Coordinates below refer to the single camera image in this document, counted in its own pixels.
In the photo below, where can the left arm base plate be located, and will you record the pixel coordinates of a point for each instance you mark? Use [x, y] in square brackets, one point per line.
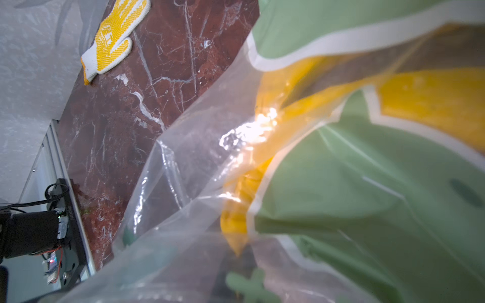
[69, 255]

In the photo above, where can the bananas in left bag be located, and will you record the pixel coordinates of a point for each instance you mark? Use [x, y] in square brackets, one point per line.
[409, 84]

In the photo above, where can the zip-top bag with bananas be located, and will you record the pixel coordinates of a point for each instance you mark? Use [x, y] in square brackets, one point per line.
[359, 207]

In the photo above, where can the aluminium front rail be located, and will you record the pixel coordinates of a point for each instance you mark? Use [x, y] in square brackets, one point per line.
[49, 166]

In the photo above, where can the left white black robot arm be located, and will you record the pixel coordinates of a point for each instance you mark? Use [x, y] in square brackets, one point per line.
[28, 233]

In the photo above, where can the yellow work glove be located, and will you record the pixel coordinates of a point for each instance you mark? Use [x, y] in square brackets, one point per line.
[112, 41]

